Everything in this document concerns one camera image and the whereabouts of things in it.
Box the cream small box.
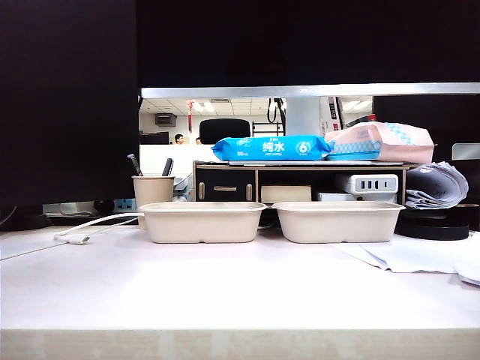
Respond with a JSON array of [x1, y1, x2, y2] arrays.
[[260, 184, 313, 204]]

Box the beige paper cup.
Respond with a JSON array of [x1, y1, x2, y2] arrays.
[[130, 175, 177, 230]]

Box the handwritten white paper sheet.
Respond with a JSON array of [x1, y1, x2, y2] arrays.
[[329, 241, 461, 274]]

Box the beige pulp paper box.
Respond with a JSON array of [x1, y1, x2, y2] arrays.
[[270, 201, 407, 244], [137, 201, 269, 245]]

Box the white box red print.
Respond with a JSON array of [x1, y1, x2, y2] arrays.
[[319, 96, 344, 138]]

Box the plain white paper sheet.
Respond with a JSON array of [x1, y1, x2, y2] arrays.
[[451, 241, 480, 288]]

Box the rolled handwritten paper stack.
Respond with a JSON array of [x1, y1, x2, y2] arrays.
[[404, 160, 470, 211]]

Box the black wooden desk shelf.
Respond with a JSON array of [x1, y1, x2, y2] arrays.
[[193, 160, 419, 206]]

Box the white office partition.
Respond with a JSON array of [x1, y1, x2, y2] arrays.
[[139, 144, 219, 181]]

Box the grey closed laptop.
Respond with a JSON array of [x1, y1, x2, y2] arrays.
[[228, 160, 404, 167]]

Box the black round disc base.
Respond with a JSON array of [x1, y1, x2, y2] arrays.
[[393, 208, 471, 242]]

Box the silver monitor stand plate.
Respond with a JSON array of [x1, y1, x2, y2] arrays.
[[451, 142, 480, 161]]

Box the pink tissue pack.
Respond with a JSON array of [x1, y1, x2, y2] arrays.
[[324, 121, 438, 164]]

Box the blue wet wipes pack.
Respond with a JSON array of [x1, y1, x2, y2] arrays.
[[211, 135, 333, 163]]

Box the white USB hub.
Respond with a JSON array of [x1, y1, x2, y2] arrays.
[[346, 173, 399, 195]]

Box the metal tool in cup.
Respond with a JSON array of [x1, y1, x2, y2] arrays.
[[126, 152, 145, 178]]

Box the white cable with connector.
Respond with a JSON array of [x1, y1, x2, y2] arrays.
[[53, 212, 146, 246]]

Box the white flat box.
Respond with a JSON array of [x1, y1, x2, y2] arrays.
[[316, 190, 398, 205]]

